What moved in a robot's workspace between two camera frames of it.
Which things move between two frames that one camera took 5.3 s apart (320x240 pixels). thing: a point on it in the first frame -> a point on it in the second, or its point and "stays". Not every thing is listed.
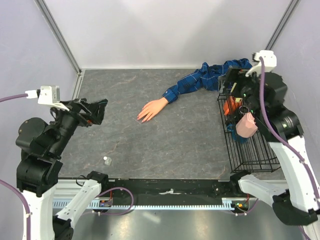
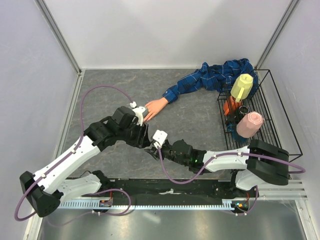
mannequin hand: (152, 108) stays
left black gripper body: (72, 118) -> (137, 135)
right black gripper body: (245, 86) -> (166, 152)
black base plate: (168, 188) stays
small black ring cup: (243, 109) stays
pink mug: (246, 126) stays
